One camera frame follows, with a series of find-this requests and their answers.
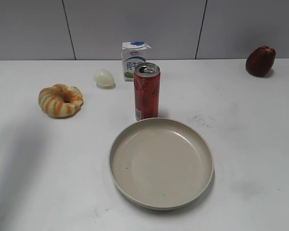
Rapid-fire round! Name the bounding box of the red cola can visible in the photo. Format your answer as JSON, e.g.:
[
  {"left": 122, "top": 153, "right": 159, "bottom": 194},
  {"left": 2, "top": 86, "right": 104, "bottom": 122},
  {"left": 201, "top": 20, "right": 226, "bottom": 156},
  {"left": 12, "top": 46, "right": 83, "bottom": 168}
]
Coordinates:
[{"left": 134, "top": 63, "right": 160, "bottom": 120}]

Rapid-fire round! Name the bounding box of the beige round plate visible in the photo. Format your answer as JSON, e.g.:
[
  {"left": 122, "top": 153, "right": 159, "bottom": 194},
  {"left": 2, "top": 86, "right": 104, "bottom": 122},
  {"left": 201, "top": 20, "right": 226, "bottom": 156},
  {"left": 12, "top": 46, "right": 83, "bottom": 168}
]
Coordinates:
[{"left": 108, "top": 118, "right": 214, "bottom": 211}]

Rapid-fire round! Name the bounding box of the white egg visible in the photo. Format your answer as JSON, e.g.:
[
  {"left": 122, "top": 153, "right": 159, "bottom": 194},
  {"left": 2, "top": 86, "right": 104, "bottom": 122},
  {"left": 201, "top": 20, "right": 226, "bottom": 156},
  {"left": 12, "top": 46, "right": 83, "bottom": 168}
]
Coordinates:
[{"left": 93, "top": 69, "right": 115, "bottom": 87}]

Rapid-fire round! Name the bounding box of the white blue milk carton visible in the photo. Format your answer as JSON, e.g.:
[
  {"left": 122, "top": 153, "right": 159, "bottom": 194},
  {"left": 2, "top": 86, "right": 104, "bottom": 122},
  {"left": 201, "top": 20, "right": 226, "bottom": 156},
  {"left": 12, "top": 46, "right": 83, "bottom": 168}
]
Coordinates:
[{"left": 121, "top": 42, "right": 151, "bottom": 81}]

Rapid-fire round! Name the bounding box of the orange striped bagel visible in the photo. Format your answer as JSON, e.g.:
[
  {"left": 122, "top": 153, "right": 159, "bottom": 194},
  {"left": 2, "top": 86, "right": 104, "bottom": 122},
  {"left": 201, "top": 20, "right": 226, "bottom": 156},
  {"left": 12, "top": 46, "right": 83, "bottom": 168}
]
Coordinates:
[{"left": 38, "top": 84, "right": 83, "bottom": 118}]

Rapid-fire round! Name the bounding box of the dark red avocado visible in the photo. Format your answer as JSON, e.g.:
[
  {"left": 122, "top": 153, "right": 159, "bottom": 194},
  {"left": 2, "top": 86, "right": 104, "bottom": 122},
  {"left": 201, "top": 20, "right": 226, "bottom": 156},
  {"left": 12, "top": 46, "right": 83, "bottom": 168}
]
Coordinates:
[{"left": 246, "top": 46, "right": 276, "bottom": 77}]

